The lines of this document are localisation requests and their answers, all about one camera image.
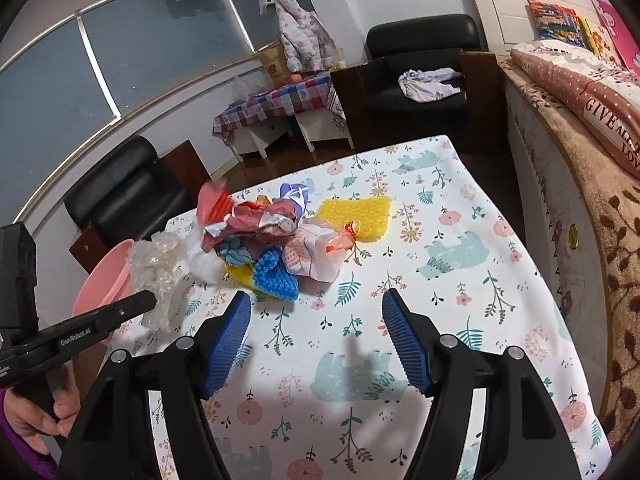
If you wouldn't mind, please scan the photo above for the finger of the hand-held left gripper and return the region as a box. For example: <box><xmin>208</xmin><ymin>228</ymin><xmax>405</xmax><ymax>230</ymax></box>
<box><xmin>92</xmin><ymin>290</ymin><xmax>158</xmax><ymax>328</ymax></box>

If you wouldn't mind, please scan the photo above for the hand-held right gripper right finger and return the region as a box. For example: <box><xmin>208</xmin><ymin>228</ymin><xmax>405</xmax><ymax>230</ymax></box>
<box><xmin>382</xmin><ymin>287</ymin><xmax>583</xmax><ymax>480</ymax></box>

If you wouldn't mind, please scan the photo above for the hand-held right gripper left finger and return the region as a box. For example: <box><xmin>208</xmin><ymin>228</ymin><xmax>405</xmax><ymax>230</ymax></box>
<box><xmin>57</xmin><ymin>291</ymin><xmax>252</xmax><ymax>480</ymax></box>

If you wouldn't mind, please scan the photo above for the pink plastic basin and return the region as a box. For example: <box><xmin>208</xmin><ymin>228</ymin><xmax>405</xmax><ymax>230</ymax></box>
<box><xmin>71</xmin><ymin>239</ymin><xmax>136</xmax><ymax>361</ymax></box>

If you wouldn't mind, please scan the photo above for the clear bubble wrap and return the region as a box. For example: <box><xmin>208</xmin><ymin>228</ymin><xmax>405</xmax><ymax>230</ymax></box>
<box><xmin>127</xmin><ymin>232</ymin><xmax>193</xmax><ymax>333</ymax></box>

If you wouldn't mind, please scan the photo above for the orange plastic wrapper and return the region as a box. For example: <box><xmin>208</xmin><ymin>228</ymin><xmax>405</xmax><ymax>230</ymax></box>
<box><xmin>327</xmin><ymin>220</ymin><xmax>361</xmax><ymax>253</ymax></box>

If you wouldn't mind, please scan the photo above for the red plastic wrapper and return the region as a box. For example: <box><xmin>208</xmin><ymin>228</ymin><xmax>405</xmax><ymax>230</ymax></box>
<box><xmin>196</xmin><ymin>178</ymin><xmax>236</xmax><ymax>226</ymax></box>

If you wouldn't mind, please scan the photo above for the yellow foam fruit net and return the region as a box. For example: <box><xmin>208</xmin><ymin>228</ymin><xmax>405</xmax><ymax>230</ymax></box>
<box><xmin>316</xmin><ymin>195</ymin><xmax>392</xmax><ymax>241</ymax></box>

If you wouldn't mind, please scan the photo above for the person's left hand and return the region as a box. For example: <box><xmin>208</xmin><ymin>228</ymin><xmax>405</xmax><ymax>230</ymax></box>
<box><xmin>0</xmin><ymin>367</ymin><xmax>81</xmax><ymax>456</ymax></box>

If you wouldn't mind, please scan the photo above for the small yellow foam net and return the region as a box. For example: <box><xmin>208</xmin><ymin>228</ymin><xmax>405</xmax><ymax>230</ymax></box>
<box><xmin>224</xmin><ymin>262</ymin><xmax>261</xmax><ymax>291</ymax></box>

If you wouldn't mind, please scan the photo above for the white tissue paper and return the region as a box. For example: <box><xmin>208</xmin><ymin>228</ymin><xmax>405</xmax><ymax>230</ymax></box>
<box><xmin>185</xmin><ymin>237</ymin><xmax>226</xmax><ymax>283</ymax></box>

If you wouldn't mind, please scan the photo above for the blue foam fruit net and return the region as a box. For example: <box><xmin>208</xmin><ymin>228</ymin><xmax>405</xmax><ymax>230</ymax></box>
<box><xmin>252</xmin><ymin>247</ymin><xmax>301</xmax><ymax>301</ymax></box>

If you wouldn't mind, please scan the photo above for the black armchair with wooden arms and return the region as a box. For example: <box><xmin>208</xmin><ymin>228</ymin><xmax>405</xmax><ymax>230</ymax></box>
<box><xmin>64</xmin><ymin>135</ymin><xmax>211</xmax><ymax>261</ymax></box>
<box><xmin>330</xmin><ymin>13</ymin><xmax>501</xmax><ymax>156</ymax></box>

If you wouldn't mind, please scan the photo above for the crumpled colourful foil wrapper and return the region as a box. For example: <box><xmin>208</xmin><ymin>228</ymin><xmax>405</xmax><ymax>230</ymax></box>
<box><xmin>201</xmin><ymin>201</ymin><xmax>301</xmax><ymax>266</ymax></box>

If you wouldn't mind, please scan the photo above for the white printed plastic bag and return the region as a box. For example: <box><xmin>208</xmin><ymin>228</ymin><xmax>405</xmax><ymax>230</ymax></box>
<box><xmin>282</xmin><ymin>222</ymin><xmax>358</xmax><ymax>283</ymax></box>

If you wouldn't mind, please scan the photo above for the purple plastic wrapper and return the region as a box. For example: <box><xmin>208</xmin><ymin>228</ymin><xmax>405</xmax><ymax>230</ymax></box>
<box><xmin>279</xmin><ymin>178</ymin><xmax>317</xmax><ymax>221</ymax></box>

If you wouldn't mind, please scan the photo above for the white bed base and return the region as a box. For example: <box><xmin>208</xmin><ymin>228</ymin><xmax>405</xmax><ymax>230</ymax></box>
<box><xmin>505</xmin><ymin>80</ymin><xmax>608</xmax><ymax>406</ymax></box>

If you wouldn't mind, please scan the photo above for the white desk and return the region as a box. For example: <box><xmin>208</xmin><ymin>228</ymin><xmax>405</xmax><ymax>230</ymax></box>
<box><xmin>232</xmin><ymin>110</ymin><xmax>356</xmax><ymax>161</ymax></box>

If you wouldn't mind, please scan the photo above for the bed with pillows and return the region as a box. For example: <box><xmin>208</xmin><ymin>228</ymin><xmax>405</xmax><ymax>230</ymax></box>
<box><xmin>502</xmin><ymin>57</ymin><xmax>640</xmax><ymax>453</ymax></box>

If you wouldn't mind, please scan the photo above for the frosted glass window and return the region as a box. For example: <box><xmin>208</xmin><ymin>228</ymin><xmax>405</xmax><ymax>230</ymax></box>
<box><xmin>0</xmin><ymin>0</ymin><xmax>281</xmax><ymax>221</ymax></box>

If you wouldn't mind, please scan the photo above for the clear plastic bag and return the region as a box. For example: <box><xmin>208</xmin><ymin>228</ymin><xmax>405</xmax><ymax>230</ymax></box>
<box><xmin>232</xmin><ymin>75</ymin><xmax>261</xmax><ymax>106</ymax></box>

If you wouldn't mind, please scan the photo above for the plaid tablecloth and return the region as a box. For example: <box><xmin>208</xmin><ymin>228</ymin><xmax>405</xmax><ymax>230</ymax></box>
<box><xmin>214</xmin><ymin>71</ymin><xmax>348</xmax><ymax>148</ymax></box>

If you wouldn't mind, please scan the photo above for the pale printed cloth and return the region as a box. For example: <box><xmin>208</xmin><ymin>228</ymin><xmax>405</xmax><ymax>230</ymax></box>
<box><xmin>398</xmin><ymin>67</ymin><xmax>463</xmax><ymax>104</ymax></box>

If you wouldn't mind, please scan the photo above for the brown paper bag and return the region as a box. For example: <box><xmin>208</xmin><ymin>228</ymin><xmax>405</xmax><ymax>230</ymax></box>
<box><xmin>256</xmin><ymin>42</ymin><xmax>293</xmax><ymax>86</ymax></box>

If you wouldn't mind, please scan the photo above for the pink polka dot pillow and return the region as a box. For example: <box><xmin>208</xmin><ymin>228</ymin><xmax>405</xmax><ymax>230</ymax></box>
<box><xmin>510</xmin><ymin>42</ymin><xmax>640</xmax><ymax>178</ymax></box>

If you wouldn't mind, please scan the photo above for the hanging floral padded jacket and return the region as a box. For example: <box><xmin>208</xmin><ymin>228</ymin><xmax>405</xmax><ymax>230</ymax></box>
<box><xmin>274</xmin><ymin>0</ymin><xmax>338</xmax><ymax>73</ymax></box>

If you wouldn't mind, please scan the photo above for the white wooden headboard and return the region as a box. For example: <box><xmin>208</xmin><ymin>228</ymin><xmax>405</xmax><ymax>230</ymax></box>
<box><xmin>465</xmin><ymin>0</ymin><xmax>593</xmax><ymax>56</ymax></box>

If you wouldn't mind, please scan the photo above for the colourful patterned pillow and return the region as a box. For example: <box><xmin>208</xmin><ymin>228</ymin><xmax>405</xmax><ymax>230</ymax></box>
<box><xmin>526</xmin><ymin>0</ymin><xmax>596</xmax><ymax>51</ymax></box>

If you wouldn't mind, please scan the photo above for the yellow flower cushion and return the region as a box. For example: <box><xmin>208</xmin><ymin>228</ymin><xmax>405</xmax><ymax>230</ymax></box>
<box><xmin>580</xmin><ymin>17</ymin><xmax>626</xmax><ymax>68</ymax></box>

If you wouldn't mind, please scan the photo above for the pink cartoon pillow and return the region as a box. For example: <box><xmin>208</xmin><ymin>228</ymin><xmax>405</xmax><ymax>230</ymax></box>
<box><xmin>588</xmin><ymin>0</ymin><xmax>640</xmax><ymax>73</ymax></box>

